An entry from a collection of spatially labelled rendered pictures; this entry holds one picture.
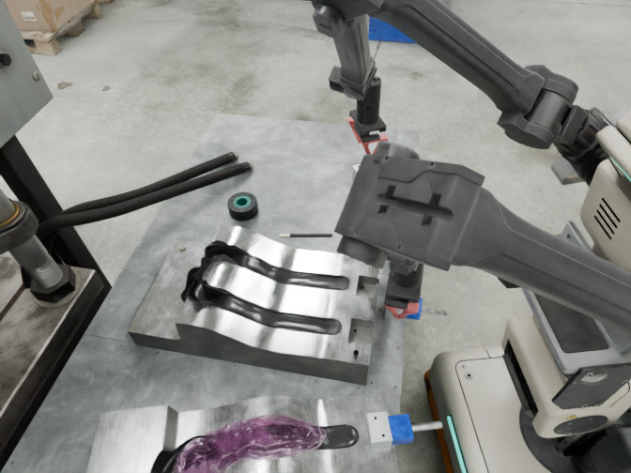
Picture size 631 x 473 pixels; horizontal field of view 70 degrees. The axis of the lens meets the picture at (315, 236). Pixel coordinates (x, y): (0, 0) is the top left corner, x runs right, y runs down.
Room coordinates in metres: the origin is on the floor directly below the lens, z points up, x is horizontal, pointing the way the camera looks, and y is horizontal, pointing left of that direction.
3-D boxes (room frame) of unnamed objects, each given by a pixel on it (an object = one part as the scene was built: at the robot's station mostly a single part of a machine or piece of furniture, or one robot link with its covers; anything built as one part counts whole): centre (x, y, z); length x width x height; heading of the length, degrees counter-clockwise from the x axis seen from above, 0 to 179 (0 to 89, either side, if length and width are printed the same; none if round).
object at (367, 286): (0.55, -0.11, 0.87); 0.05 x 0.05 x 0.04; 77
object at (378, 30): (3.70, -0.84, 0.11); 0.61 x 0.41 x 0.22; 74
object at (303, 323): (0.54, 0.11, 0.92); 0.35 x 0.16 x 0.09; 77
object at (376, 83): (0.98, -0.14, 1.10); 0.07 x 0.06 x 0.07; 51
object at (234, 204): (0.89, 0.19, 0.82); 0.08 x 0.08 x 0.04
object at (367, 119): (0.98, -0.15, 1.04); 0.10 x 0.07 x 0.07; 15
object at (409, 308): (0.51, -0.17, 0.88); 0.07 x 0.07 x 0.09; 74
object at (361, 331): (0.44, -0.08, 0.87); 0.05 x 0.05 x 0.04; 77
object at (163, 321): (0.56, 0.13, 0.87); 0.50 x 0.26 x 0.14; 77
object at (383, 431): (0.27, -0.14, 0.86); 0.13 x 0.05 x 0.05; 94
